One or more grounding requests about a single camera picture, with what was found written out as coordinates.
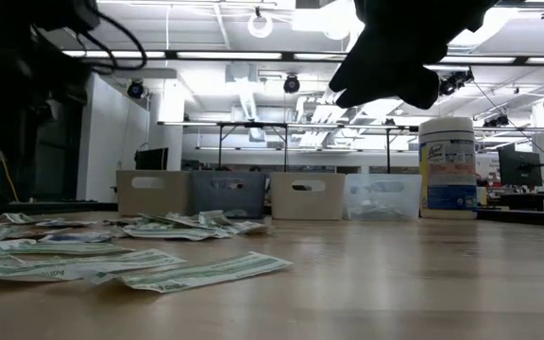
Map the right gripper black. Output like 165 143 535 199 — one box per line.
328 0 501 111

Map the disinfecting wipes canister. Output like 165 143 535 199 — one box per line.
417 116 479 219

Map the ceiling light strip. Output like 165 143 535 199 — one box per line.
293 53 544 66
61 48 283 60

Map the clear plastic bin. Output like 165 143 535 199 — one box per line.
345 173 423 222

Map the white plastic bin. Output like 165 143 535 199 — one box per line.
269 172 347 221

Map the black computer monitor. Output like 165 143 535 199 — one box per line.
497 147 544 188
134 146 170 172

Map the dark grey plastic bin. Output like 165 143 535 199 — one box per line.
190 170 267 219

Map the light grey plastic bin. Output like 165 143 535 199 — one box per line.
115 169 193 217

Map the white packet red print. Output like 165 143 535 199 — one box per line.
5 227 74 240

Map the black ceiling camera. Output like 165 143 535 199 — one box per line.
282 74 301 94
481 113 511 129
439 69 476 97

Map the black station frame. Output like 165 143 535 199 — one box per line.
157 120 420 174

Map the white ring light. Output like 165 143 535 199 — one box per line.
246 9 275 40

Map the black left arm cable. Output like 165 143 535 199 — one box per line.
76 7 149 77

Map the black wall camera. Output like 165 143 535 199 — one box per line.
126 78 146 100

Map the yellow cable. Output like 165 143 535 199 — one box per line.
0 153 21 203

